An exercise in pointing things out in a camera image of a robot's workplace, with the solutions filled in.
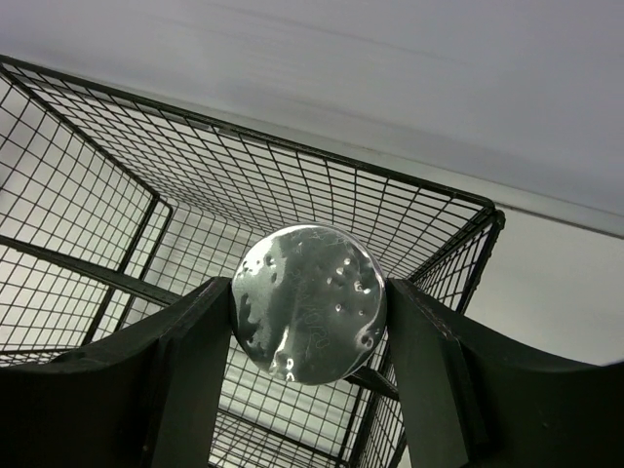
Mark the black wire mesh rack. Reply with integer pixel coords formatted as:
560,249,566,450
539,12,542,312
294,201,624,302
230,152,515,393
1,56,505,467

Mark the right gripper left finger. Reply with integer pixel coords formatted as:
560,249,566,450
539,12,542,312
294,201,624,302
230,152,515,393
1,278,231,467

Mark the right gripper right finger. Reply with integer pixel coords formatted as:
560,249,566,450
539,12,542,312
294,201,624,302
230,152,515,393
386,280,623,467

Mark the silver-lid white bottle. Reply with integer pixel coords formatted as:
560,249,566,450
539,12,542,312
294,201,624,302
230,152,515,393
231,223,387,386

